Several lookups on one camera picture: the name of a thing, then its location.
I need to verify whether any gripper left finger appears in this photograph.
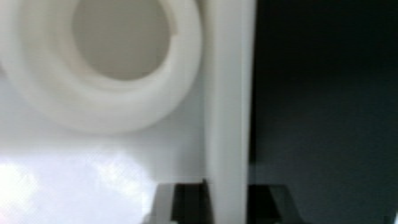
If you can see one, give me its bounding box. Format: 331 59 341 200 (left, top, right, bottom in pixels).
144 181 212 224

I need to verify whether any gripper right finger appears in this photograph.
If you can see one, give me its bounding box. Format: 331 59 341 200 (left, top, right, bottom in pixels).
247 185 307 224

